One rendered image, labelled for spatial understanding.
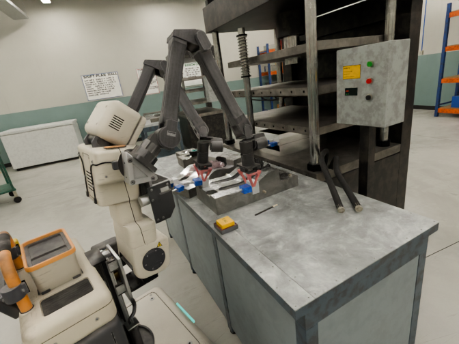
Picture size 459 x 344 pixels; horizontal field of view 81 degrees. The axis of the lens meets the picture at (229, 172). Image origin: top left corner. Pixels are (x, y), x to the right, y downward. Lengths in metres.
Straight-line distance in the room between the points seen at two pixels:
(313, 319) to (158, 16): 8.32
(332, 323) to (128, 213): 0.84
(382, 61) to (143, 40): 7.47
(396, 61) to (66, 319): 1.67
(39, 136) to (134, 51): 3.23
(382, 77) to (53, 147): 7.20
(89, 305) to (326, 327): 0.75
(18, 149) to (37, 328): 7.05
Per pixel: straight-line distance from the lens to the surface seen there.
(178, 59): 1.05
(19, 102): 8.68
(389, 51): 1.54
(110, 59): 8.40
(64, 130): 7.66
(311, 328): 0.97
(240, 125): 1.11
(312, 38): 1.68
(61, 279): 1.16
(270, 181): 1.40
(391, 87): 1.57
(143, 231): 1.18
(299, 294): 0.87
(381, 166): 2.22
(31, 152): 7.89
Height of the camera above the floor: 1.41
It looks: 19 degrees down
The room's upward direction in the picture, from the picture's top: 8 degrees counter-clockwise
